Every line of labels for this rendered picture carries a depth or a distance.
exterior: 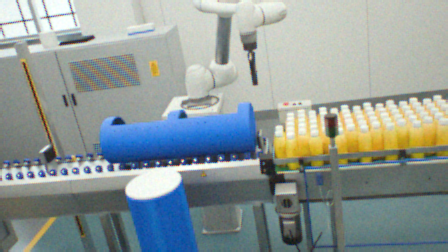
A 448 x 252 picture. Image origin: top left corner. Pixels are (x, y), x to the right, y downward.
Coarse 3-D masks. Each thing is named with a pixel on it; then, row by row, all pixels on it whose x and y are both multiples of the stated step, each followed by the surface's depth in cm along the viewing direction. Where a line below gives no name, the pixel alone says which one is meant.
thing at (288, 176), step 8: (272, 144) 273; (272, 176) 232; (280, 176) 231; (288, 176) 231; (296, 176) 230; (272, 184) 234; (304, 184) 231; (272, 192) 236; (304, 192) 233; (304, 200) 240; (336, 248) 246
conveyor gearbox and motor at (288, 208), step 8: (280, 184) 229; (288, 184) 228; (296, 184) 227; (280, 192) 222; (288, 192) 220; (296, 192) 220; (280, 200) 222; (288, 200) 221; (296, 200) 221; (280, 208) 224; (288, 208) 223; (296, 208) 223; (280, 216) 229; (288, 216) 223; (296, 216) 227; (280, 224) 232; (288, 224) 223; (296, 224) 228; (288, 232) 224; (296, 232) 230; (288, 240) 231; (296, 240) 231; (312, 248) 239
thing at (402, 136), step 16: (352, 112) 250; (400, 112) 243; (416, 112) 233; (320, 128) 242; (368, 128) 231; (384, 128) 226; (400, 128) 221; (416, 128) 217; (432, 128) 218; (336, 144) 225; (352, 144) 226; (368, 144) 222; (384, 144) 222; (400, 144) 223; (416, 144) 218; (432, 144) 221; (352, 160) 230; (368, 160) 225
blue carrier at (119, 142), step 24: (120, 120) 269; (168, 120) 245; (192, 120) 241; (216, 120) 238; (240, 120) 235; (120, 144) 248; (144, 144) 245; (168, 144) 243; (192, 144) 241; (216, 144) 239; (240, 144) 238
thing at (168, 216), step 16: (176, 192) 209; (144, 208) 205; (160, 208) 205; (176, 208) 210; (144, 224) 209; (160, 224) 208; (176, 224) 212; (192, 224) 227; (144, 240) 214; (160, 240) 211; (176, 240) 214; (192, 240) 223
